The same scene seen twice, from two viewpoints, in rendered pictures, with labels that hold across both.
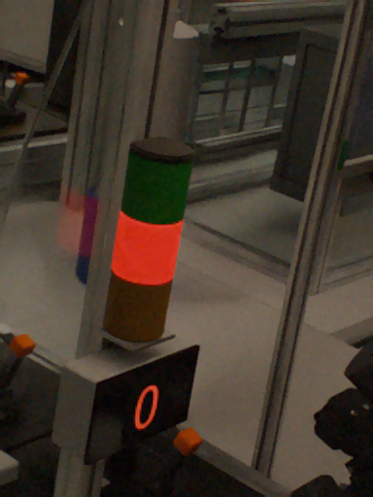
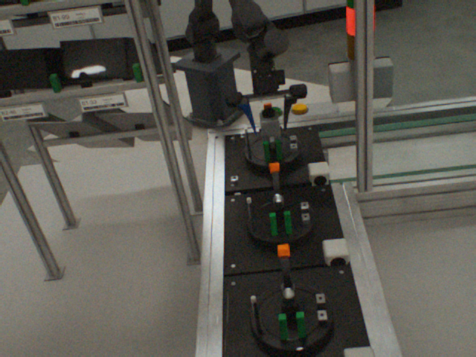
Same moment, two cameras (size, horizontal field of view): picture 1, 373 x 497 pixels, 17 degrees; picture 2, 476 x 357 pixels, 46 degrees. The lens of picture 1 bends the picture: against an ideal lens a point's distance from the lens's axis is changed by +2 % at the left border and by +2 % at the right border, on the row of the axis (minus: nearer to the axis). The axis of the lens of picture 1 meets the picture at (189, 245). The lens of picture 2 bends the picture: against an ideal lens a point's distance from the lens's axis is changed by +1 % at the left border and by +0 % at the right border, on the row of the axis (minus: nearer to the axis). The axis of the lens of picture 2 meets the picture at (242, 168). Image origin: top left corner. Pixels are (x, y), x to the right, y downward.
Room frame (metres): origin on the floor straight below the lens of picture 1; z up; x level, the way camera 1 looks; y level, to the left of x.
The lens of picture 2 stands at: (1.66, 0.73, 1.75)
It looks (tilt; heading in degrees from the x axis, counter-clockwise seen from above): 35 degrees down; 238
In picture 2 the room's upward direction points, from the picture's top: 9 degrees counter-clockwise
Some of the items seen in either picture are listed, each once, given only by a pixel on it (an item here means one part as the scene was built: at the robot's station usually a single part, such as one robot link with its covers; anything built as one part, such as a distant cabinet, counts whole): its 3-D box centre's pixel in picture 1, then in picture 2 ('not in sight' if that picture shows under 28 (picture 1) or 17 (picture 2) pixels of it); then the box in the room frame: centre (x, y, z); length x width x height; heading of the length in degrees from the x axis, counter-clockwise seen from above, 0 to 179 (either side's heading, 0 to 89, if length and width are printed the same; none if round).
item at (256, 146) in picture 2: not in sight; (273, 152); (0.99, -0.18, 0.98); 0.14 x 0.14 x 0.02
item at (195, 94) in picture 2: not in sight; (212, 88); (0.88, -0.60, 0.96); 0.15 x 0.15 x 0.20; 17
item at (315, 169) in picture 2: not in sight; (318, 175); (0.97, -0.04, 0.97); 0.05 x 0.05 x 0.04; 53
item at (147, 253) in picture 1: (147, 243); (360, 18); (0.91, 0.03, 1.33); 0.05 x 0.05 x 0.05
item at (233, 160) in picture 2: not in sight; (274, 158); (0.99, -0.18, 0.96); 0.24 x 0.24 x 0.02; 53
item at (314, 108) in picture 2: not in sight; (300, 119); (0.80, -0.30, 0.93); 0.21 x 0.07 x 0.06; 143
